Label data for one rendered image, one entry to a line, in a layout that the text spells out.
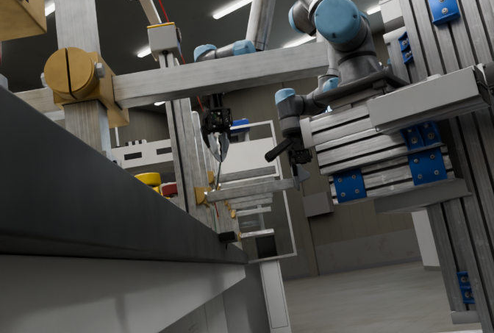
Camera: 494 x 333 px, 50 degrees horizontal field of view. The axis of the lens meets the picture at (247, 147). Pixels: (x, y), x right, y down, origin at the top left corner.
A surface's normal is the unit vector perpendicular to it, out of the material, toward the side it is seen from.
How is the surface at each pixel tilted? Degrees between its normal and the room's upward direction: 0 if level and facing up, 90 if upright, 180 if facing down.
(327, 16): 97
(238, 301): 90
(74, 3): 90
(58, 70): 90
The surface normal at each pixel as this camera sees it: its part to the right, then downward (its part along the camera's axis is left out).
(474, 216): -0.58, -0.09
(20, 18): 0.16, 0.96
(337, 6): -0.34, -0.04
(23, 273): 0.99, -0.17
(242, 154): -0.04, -0.22
